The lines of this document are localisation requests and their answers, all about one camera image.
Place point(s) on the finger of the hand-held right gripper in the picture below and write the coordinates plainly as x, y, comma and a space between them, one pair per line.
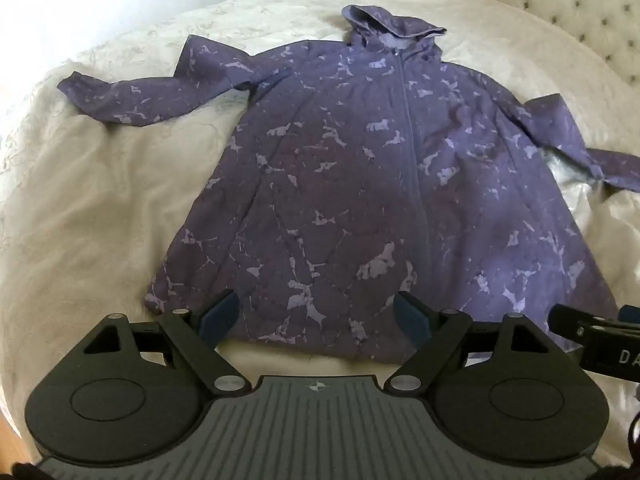
565, 319

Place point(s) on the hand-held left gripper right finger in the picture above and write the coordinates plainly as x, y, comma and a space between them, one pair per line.
412, 316

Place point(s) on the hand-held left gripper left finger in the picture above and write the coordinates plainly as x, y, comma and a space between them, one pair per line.
221, 311

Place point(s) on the purple patterned hooded jacket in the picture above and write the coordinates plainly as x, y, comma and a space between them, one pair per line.
350, 185

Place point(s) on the beige bedspread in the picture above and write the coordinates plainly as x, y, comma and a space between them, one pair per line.
100, 200

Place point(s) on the cream tufted headboard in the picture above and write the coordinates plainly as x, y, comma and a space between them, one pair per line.
565, 5

